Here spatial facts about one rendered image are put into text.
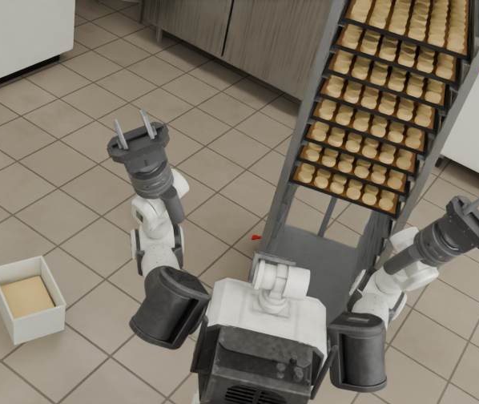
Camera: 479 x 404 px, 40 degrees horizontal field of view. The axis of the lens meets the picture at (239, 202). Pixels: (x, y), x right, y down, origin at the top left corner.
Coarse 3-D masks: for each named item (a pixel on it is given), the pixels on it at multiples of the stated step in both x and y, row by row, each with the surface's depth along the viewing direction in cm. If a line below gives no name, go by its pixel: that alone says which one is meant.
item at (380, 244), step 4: (384, 216) 267; (380, 220) 265; (380, 224) 263; (380, 228) 261; (380, 232) 259; (380, 236) 257; (376, 240) 255; (380, 240) 255; (384, 240) 252; (376, 244) 253; (380, 244) 254; (376, 248) 251; (380, 248) 252; (376, 252) 250; (380, 252) 250; (380, 256) 248
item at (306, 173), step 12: (300, 168) 249; (312, 168) 248; (300, 180) 243; (312, 180) 245; (324, 180) 243; (336, 180) 245; (348, 180) 250; (336, 192) 242; (348, 192) 241; (360, 192) 245; (372, 192) 244; (384, 192) 245; (372, 204) 241; (384, 204) 239
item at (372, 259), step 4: (380, 216) 282; (376, 220) 279; (376, 224) 277; (376, 228) 275; (376, 232) 273; (376, 236) 271; (372, 240) 269; (372, 244) 267; (372, 248) 265; (372, 252) 263; (372, 256) 262; (376, 256) 258; (368, 260) 259; (372, 260) 260; (376, 260) 256; (368, 264) 258; (372, 264) 258
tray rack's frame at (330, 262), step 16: (288, 224) 334; (288, 240) 325; (304, 240) 328; (320, 240) 330; (288, 256) 317; (304, 256) 319; (320, 256) 322; (336, 256) 324; (352, 256) 326; (320, 272) 313; (336, 272) 315; (320, 288) 305; (336, 288) 307; (336, 304) 299
